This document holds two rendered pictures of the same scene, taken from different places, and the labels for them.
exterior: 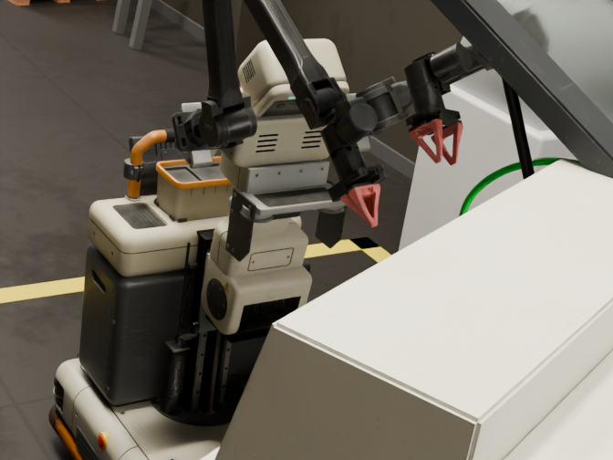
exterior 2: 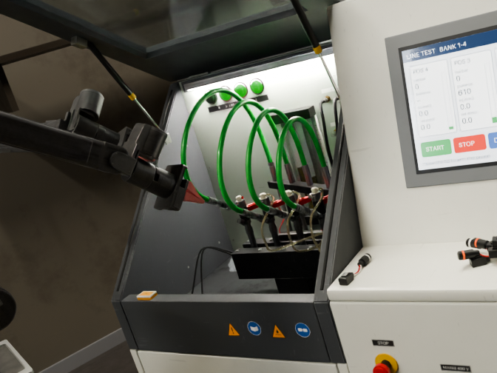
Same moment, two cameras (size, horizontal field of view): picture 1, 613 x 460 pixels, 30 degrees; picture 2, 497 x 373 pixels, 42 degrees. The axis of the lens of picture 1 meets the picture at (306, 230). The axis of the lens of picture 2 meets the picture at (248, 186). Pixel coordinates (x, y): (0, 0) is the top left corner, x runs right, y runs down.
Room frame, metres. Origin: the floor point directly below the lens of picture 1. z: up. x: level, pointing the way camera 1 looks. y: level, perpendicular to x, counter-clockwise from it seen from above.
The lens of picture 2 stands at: (1.68, 1.26, 1.58)
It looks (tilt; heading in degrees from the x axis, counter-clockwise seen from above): 14 degrees down; 276
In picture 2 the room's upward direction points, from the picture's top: 17 degrees counter-clockwise
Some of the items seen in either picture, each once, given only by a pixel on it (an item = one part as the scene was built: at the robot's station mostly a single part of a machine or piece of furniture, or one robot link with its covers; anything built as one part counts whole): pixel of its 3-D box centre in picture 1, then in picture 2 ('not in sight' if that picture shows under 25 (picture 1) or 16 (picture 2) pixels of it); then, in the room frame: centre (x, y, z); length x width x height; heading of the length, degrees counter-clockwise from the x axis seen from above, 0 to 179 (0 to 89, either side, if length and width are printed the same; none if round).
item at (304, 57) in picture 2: not in sight; (255, 69); (1.74, -0.66, 1.43); 0.54 x 0.03 x 0.02; 149
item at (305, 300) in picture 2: not in sight; (220, 324); (2.00, -0.23, 0.87); 0.62 x 0.04 x 0.16; 149
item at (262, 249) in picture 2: not in sight; (297, 267); (1.78, -0.37, 0.91); 0.34 x 0.10 x 0.15; 149
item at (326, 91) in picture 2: not in sight; (347, 129); (1.54, -0.54, 1.20); 0.13 x 0.03 x 0.31; 149
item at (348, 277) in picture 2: not in sight; (355, 269); (1.63, -0.08, 0.99); 0.12 x 0.02 x 0.02; 53
